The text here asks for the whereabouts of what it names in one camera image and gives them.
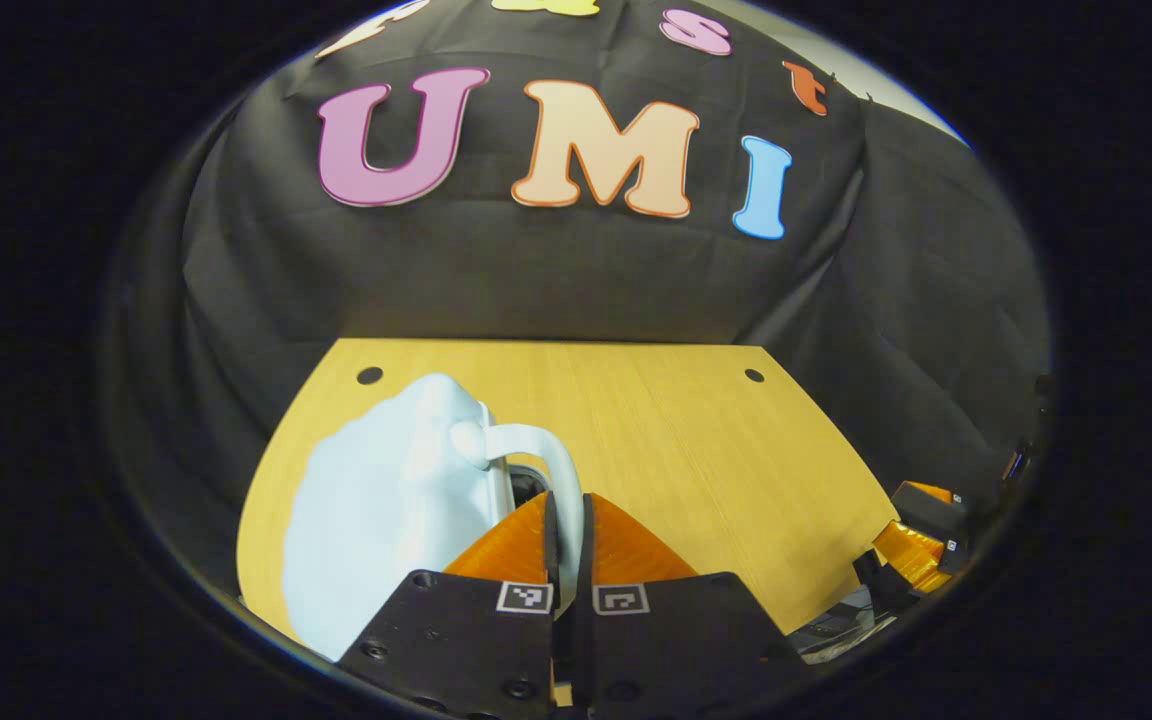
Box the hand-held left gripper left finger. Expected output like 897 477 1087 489
335 490 564 719

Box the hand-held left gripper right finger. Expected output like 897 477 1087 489
571 491 809 719

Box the black backdrop cloth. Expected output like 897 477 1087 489
106 0 1052 601

